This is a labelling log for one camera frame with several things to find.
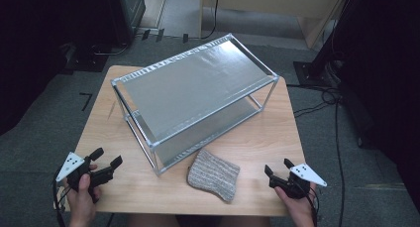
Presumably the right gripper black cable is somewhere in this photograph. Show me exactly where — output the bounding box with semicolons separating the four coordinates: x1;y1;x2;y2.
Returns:
305;186;321;227

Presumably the hanging black cable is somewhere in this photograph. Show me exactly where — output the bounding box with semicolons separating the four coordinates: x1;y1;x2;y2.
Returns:
200;0;221;41

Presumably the angled black tape mark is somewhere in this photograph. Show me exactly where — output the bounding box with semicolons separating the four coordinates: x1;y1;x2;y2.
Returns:
78;91;94;112

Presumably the coiled black floor cable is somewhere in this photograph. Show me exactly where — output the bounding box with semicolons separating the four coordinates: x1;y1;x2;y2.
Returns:
286;83;343;118

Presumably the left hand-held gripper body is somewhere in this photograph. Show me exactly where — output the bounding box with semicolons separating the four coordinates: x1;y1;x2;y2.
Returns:
55;151;115;191

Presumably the dark cabinet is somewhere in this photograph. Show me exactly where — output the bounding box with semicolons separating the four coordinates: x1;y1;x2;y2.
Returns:
105;0;147;47

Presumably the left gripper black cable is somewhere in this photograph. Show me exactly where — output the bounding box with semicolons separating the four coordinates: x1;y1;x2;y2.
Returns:
52;169;68;227

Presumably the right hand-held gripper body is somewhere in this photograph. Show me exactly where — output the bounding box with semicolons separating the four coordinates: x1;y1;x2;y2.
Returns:
268;163;328;200

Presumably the light wooden cabinet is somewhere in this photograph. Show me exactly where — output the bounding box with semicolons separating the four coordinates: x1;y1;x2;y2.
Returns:
198;0;351;51

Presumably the grey knitted cloth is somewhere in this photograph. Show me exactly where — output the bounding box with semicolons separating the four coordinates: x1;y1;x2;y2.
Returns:
186;148;241;202

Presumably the black stand base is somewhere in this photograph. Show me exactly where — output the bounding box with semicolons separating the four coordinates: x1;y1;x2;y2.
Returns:
62;43;131;73
292;59;341;89

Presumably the person's left hand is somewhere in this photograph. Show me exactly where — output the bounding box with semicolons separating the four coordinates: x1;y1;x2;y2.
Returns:
63;164;103;221

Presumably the long black floor cable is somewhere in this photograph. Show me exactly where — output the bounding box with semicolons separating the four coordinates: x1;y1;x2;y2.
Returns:
334;99;347;227

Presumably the silver two-tier metal rack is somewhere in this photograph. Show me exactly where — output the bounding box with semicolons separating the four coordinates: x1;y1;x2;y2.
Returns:
110;33;281;176

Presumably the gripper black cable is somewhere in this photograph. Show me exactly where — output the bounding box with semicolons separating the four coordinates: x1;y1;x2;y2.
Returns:
52;169;68;227
305;186;321;227

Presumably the person's right hand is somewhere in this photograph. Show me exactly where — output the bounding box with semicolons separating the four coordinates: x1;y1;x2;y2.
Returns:
274;182;318;223

